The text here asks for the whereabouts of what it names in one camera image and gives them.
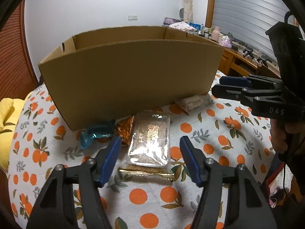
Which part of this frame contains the brown sesame bar pack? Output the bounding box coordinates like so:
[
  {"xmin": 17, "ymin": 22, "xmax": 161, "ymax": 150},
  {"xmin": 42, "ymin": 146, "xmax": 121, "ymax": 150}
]
[{"xmin": 127, "ymin": 112, "xmax": 171, "ymax": 169}]

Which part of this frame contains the grey window blind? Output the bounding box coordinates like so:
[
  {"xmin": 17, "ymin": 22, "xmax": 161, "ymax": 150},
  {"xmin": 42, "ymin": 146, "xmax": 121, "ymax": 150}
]
[{"xmin": 213, "ymin": 0, "xmax": 289, "ymax": 60}]

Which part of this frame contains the white wall switch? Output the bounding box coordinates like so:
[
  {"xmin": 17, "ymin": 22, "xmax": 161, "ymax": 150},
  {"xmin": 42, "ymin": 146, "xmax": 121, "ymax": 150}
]
[{"xmin": 128, "ymin": 15, "xmax": 138, "ymax": 21}]

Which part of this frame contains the pink plastic bag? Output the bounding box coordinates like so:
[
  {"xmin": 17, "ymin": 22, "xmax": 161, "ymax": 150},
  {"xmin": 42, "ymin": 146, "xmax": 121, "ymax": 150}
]
[{"xmin": 220, "ymin": 35, "xmax": 232, "ymax": 49}]

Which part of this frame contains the orange print tablecloth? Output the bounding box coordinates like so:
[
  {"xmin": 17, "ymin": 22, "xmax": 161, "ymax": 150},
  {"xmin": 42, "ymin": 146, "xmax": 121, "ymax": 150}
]
[{"xmin": 8, "ymin": 85, "xmax": 275, "ymax": 228}]

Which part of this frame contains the folded floral cloth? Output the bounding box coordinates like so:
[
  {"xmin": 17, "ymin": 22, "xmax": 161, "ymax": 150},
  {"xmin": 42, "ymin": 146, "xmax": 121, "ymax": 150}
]
[{"xmin": 169, "ymin": 22, "xmax": 197, "ymax": 31}]

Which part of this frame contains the pink bottle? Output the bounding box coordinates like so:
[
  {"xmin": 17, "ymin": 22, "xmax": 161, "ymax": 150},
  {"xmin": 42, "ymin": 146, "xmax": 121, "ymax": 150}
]
[{"xmin": 211, "ymin": 26, "xmax": 220, "ymax": 42}]

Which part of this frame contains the small white candy packet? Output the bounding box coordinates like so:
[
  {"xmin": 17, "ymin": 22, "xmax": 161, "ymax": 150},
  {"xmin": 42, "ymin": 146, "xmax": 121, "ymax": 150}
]
[{"xmin": 176, "ymin": 95, "xmax": 203, "ymax": 113}]

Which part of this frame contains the gold foil stick packet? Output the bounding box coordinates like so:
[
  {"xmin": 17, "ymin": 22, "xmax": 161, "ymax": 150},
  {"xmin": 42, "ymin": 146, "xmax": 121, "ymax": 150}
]
[{"xmin": 118, "ymin": 164, "xmax": 175, "ymax": 181}]

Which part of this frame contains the person's right hand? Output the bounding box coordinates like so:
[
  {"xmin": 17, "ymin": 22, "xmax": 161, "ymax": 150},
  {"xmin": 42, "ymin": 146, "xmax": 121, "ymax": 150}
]
[{"xmin": 270, "ymin": 119, "xmax": 304, "ymax": 154}]

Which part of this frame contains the yellow plush toy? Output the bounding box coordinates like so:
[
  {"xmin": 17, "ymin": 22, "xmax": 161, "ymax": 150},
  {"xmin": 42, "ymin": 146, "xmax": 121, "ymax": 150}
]
[{"xmin": 1, "ymin": 92, "xmax": 31, "ymax": 172}]

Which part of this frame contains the teal blue snack wrapper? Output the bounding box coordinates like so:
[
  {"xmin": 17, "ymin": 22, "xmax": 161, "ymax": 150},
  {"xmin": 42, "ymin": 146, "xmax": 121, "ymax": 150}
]
[{"xmin": 79, "ymin": 120, "xmax": 115, "ymax": 149}]

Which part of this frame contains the brown louvered wardrobe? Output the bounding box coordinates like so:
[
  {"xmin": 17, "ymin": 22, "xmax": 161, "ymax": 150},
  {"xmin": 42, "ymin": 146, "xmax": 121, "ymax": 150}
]
[{"xmin": 0, "ymin": 1, "xmax": 38, "ymax": 99}]

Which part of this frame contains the wooden sideboard cabinet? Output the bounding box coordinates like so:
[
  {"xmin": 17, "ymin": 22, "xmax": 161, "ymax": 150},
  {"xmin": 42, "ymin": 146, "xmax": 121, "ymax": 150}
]
[{"xmin": 218, "ymin": 48, "xmax": 281, "ymax": 79}]

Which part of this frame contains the floral beige curtain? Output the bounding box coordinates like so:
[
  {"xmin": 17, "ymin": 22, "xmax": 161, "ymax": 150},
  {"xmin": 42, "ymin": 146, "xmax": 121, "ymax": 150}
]
[{"xmin": 178, "ymin": 0, "xmax": 196, "ymax": 24}]

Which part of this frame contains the brown cardboard box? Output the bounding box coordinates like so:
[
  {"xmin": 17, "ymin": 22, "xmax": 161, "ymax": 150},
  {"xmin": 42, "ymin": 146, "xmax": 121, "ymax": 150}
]
[{"xmin": 39, "ymin": 26, "xmax": 224, "ymax": 131}]

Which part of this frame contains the copper foil snack wrapper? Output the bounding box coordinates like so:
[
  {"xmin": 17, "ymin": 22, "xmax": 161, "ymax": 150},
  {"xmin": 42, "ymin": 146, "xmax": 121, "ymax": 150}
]
[{"xmin": 115, "ymin": 116, "xmax": 134, "ymax": 146}]

